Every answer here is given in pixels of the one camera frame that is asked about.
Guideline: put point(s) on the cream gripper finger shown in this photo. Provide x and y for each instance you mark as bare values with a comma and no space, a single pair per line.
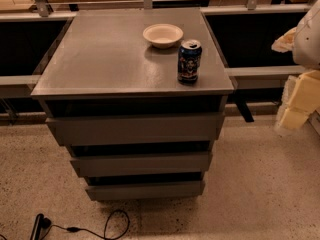
284,43
300,98

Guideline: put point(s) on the grey drawer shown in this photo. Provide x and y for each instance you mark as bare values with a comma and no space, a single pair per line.
141,164
146,191
114,130

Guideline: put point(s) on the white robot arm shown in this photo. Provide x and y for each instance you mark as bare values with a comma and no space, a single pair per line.
306,49

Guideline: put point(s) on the grey drawer cabinet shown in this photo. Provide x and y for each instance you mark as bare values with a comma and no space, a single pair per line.
104,56

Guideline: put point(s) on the grey bottom drawer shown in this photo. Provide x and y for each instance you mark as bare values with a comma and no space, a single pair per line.
146,191

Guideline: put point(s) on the grey top drawer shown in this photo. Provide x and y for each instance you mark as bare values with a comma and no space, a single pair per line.
114,130

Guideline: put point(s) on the blue soda can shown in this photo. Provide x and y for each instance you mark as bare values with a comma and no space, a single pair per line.
189,57

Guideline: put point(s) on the white paper bowl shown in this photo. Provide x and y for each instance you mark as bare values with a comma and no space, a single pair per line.
163,36

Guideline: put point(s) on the black power adapter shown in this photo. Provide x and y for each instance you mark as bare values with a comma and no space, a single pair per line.
41,223

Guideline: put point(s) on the grey metal rail frame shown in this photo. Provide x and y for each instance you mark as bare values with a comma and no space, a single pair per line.
17,79

